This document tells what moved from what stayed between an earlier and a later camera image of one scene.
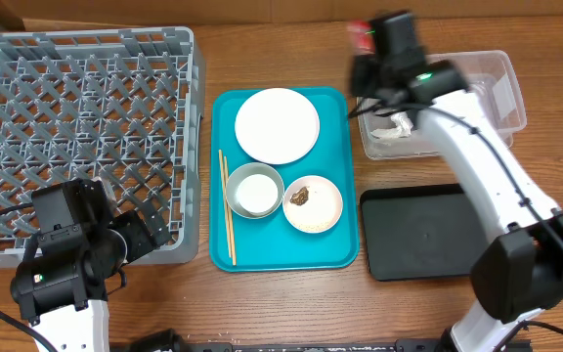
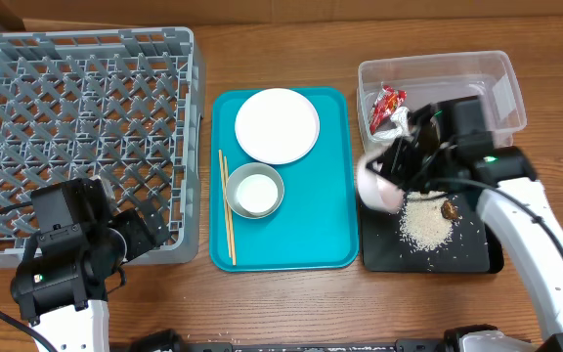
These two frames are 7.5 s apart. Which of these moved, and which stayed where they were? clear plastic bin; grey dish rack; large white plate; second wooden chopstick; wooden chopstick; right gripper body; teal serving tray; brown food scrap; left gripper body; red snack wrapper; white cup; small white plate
Moved: right gripper body; red snack wrapper; small white plate; brown food scrap
Stayed: clear plastic bin; left gripper body; wooden chopstick; grey dish rack; teal serving tray; second wooden chopstick; large white plate; white cup
